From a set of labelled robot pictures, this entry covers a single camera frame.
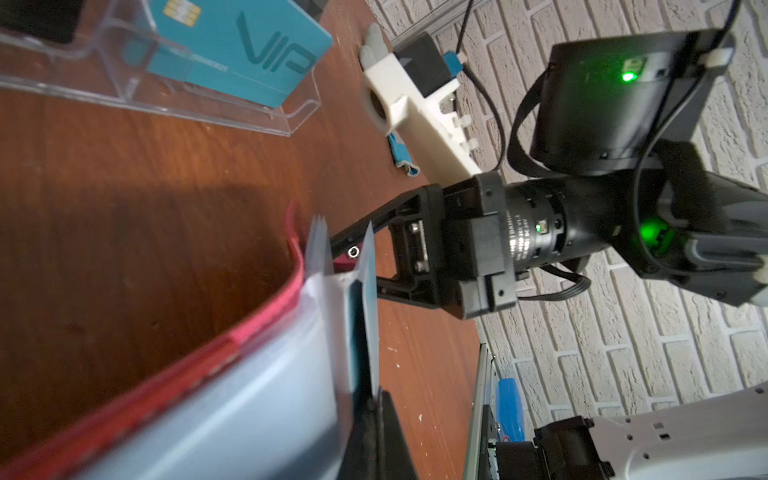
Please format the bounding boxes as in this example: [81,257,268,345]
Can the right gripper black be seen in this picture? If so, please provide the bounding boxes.
[330,173,606,320]

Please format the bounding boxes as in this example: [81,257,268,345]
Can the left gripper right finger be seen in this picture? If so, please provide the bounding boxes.
[377,390,418,480]

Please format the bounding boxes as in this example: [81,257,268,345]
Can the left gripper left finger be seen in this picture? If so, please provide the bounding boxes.
[338,398,378,480]

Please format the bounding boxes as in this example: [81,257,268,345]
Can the red leather card holder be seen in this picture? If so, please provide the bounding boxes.
[1,207,350,479]

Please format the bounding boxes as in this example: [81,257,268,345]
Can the clear acrylic card display stand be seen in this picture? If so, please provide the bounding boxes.
[1,1,333,137]

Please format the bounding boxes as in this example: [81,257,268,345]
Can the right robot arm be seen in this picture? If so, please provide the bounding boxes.
[331,28,767,479]

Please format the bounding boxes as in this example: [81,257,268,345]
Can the teal VIP card in stand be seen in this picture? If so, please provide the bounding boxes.
[123,1,333,108]

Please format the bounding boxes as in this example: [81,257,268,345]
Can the black VIP card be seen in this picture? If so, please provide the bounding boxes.
[1,0,84,44]

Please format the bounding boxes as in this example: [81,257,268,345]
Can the blue plastic case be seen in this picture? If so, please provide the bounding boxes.
[496,378,525,442]

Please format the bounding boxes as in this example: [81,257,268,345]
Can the grey work glove blue cuff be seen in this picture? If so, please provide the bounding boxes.
[358,23,421,177]

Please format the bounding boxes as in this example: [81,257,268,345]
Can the aluminium rail frame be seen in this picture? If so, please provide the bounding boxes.
[463,343,498,480]

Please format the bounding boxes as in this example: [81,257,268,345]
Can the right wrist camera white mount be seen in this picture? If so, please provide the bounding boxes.
[397,72,481,187]

